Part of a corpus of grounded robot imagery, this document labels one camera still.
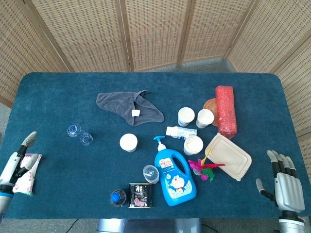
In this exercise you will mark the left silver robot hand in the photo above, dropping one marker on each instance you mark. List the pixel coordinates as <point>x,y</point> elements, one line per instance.
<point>14,162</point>

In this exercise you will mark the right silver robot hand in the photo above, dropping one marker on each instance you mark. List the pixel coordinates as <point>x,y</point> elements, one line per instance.
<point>289,189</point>

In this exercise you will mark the clear plastic bottle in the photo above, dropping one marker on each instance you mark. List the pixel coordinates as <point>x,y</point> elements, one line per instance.
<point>79,134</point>

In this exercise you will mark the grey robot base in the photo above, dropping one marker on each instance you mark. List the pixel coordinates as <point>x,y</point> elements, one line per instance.
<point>148,225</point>

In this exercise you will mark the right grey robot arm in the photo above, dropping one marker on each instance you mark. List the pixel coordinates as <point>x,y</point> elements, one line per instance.
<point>291,223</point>

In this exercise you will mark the paper cup green print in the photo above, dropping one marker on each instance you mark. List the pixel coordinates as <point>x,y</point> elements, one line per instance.
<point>204,117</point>

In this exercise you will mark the white paper cup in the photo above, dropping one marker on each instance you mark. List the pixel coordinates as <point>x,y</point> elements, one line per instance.
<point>128,142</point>

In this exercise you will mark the paper cup dark blue flower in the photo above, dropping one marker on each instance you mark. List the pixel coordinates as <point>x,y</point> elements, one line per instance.
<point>186,116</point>

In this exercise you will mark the white snack packet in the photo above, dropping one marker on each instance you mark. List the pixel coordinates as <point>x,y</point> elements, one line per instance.
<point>26,179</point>

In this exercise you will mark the blue carpet table mat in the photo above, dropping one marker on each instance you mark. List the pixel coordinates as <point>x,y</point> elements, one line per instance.
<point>73,174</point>

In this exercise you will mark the beige lidded lunch box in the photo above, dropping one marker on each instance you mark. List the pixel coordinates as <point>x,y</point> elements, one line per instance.
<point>228,157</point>

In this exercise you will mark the colourful feather shuttlecock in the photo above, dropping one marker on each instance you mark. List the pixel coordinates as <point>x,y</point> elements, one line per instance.
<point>204,170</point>

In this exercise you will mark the red bubble wrap roll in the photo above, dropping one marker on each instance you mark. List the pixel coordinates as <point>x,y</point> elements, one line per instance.
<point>226,111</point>

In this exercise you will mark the stack of paper cups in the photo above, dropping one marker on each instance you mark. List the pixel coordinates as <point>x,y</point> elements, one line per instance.
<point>193,144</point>

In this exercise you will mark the cola bottle with blue cap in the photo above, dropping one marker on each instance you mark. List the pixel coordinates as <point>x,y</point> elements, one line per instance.
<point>117,197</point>

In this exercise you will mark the blue Doraemon detergent bottle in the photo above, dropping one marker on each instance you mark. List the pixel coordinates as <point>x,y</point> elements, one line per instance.
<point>177,187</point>

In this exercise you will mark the round woven coaster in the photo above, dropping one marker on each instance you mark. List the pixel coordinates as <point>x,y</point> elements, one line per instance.
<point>210,105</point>

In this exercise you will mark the grey cloth with white tag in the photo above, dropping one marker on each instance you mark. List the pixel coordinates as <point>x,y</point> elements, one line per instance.
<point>119,104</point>

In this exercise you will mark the small white plastic bottle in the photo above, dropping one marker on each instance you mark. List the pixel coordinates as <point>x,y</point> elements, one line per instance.
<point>182,132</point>

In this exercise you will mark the black luncheon meat can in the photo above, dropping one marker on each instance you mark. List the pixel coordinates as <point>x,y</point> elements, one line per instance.
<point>140,195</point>

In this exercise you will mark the beige bottle with clear cap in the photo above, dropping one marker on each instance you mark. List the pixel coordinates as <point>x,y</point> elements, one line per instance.
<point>151,173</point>

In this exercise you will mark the bamboo folding screen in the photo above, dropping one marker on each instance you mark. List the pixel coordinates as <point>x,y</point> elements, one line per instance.
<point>155,31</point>

